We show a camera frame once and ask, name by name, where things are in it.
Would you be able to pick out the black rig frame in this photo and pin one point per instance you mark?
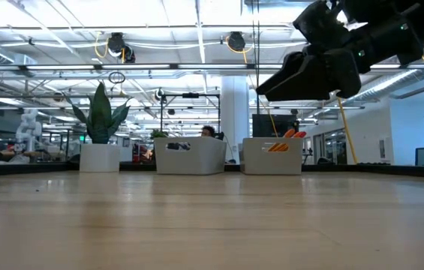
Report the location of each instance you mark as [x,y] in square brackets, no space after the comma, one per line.
[190,95]

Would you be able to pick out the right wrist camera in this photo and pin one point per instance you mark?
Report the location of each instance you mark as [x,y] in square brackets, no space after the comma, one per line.
[320,22]

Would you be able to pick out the white column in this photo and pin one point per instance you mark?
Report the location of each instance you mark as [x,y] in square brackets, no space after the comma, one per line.
[234,112]

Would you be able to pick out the person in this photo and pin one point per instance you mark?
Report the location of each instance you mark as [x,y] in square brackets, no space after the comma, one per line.
[208,132]

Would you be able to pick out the silver ventilation duct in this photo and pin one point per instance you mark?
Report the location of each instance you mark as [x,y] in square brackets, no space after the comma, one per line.
[403,80]

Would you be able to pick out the snake plant in white pot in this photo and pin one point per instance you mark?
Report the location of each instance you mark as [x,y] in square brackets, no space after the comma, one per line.
[99,157]

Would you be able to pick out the small green plant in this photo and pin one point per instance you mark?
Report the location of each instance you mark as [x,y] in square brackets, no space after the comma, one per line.
[159,134]

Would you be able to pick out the ceiling light bar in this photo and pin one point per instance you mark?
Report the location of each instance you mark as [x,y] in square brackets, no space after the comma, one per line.
[159,66]

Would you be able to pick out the red black equipment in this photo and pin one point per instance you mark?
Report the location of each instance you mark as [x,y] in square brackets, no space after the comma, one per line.
[142,153]

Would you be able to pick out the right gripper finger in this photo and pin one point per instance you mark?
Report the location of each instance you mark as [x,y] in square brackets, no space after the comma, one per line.
[301,82]
[283,69]

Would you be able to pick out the grey plastic bin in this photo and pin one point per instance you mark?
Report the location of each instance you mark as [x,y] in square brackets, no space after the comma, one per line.
[256,161]
[196,161]

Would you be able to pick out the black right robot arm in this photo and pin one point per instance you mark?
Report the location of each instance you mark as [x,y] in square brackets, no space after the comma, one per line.
[421,22]

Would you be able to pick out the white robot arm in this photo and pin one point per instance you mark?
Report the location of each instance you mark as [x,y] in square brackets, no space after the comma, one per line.
[27,129]

